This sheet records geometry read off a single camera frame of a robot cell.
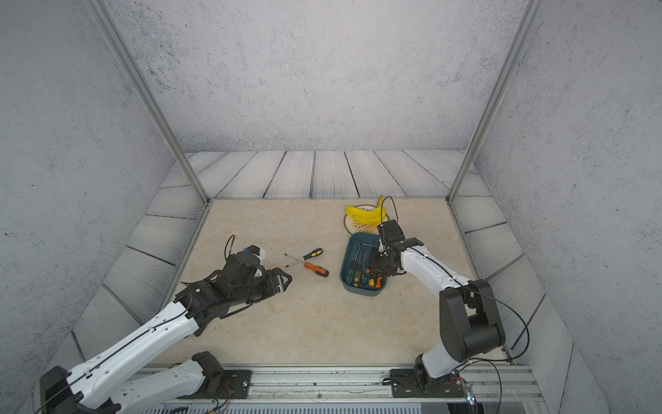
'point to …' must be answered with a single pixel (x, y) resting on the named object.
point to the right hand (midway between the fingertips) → (370, 264)
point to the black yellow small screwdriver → (316, 252)
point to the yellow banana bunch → (372, 216)
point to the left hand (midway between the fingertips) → (290, 283)
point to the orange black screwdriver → (312, 267)
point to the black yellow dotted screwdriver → (371, 271)
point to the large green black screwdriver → (352, 268)
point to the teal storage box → (357, 277)
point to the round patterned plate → (352, 227)
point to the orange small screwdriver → (378, 285)
